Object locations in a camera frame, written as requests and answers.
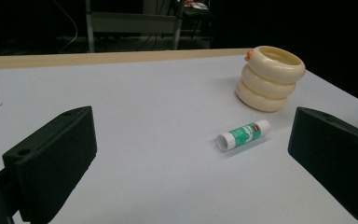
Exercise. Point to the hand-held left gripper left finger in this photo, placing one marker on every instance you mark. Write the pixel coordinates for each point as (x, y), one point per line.
(56, 155)

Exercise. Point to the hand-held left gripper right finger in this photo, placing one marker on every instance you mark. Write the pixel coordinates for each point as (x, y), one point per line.
(335, 155)

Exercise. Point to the green and white glue stick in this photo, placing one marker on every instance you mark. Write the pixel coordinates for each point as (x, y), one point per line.
(242, 134)

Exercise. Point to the cream ringed pen holder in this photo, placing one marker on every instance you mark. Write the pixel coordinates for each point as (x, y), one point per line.
(267, 88)

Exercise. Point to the white table mat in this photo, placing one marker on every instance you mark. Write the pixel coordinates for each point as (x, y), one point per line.
(152, 109)

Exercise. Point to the grey metal desk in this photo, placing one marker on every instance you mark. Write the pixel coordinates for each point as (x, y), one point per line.
(130, 21)

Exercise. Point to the dark metal frame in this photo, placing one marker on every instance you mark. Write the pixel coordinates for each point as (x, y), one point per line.
(199, 15)

